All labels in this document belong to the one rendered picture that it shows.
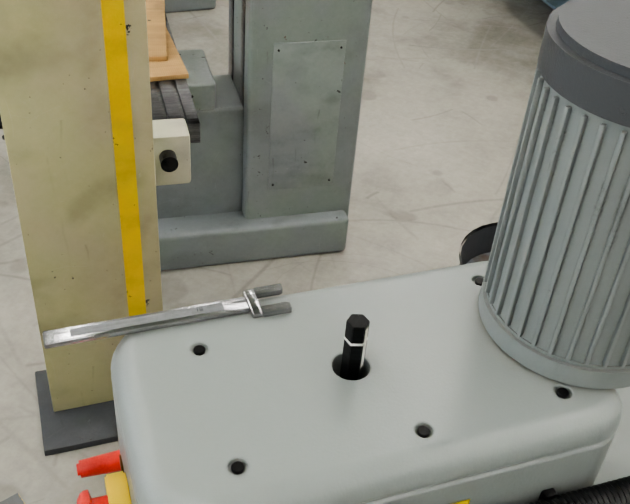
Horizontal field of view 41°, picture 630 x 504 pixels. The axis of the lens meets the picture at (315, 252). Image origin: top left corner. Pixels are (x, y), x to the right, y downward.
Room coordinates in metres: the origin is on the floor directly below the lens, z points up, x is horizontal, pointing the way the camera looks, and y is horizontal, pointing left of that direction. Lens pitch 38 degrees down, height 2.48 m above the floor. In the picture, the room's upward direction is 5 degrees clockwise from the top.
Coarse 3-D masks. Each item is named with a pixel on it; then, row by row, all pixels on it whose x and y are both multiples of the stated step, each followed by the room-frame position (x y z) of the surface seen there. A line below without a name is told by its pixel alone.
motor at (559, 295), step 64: (576, 0) 0.73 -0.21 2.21; (576, 64) 0.62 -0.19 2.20; (576, 128) 0.62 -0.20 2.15; (512, 192) 0.67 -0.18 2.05; (576, 192) 0.60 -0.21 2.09; (512, 256) 0.64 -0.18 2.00; (576, 256) 0.59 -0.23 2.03; (512, 320) 0.62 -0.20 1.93; (576, 320) 0.59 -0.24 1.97; (576, 384) 0.58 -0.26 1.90
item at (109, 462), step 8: (96, 456) 0.59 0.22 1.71; (104, 456) 0.59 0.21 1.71; (112, 456) 0.59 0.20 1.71; (80, 464) 0.58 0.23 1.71; (88, 464) 0.58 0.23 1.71; (96, 464) 0.58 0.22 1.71; (104, 464) 0.58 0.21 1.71; (112, 464) 0.58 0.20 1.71; (80, 472) 0.57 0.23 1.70; (88, 472) 0.57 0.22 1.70; (96, 472) 0.57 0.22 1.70; (104, 472) 0.58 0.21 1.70; (112, 472) 0.58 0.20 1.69
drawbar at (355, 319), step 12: (348, 324) 0.58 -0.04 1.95; (360, 324) 0.58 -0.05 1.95; (348, 336) 0.58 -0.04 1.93; (360, 336) 0.57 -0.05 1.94; (348, 348) 0.57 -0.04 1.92; (360, 348) 0.57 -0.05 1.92; (348, 360) 0.57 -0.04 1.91; (360, 360) 0.57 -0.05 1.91; (348, 372) 0.57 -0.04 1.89; (360, 372) 0.58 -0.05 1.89
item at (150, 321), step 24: (264, 288) 0.68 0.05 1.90; (168, 312) 0.63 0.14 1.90; (192, 312) 0.63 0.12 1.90; (216, 312) 0.63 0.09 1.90; (240, 312) 0.64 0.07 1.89; (264, 312) 0.64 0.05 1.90; (288, 312) 0.65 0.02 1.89; (48, 336) 0.58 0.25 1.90; (72, 336) 0.58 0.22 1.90; (96, 336) 0.59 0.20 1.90
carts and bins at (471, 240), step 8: (488, 224) 2.64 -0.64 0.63; (496, 224) 2.65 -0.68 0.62; (472, 232) 2.59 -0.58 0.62; (480, 232) 2.61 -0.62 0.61; (488, 232) 2.63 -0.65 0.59; (464, 240) 2.55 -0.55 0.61; (472, 240) 2.58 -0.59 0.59; (480, 240) 2.62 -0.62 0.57; (488, 240) 2.63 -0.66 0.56; (464, 248) 2.53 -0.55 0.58; (472, 248) 2.59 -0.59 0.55; (480, 248) 2.62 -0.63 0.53; (488, 248) 2.64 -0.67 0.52; (464, 256) 2.54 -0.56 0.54; (472, 256) 2.59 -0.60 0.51; (480, 256) 2.60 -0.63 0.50; (488, 256) 2.60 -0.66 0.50
